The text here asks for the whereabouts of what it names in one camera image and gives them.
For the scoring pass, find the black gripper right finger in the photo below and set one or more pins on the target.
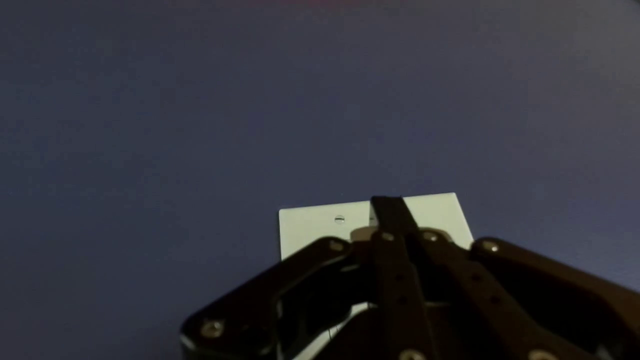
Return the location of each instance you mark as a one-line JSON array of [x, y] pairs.
[[506, 293]]

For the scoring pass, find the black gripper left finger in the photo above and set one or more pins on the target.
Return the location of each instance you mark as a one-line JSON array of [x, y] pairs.
[[280, 293]]

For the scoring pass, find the small white card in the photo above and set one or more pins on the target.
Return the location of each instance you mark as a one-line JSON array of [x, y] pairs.
[[313, 230]]

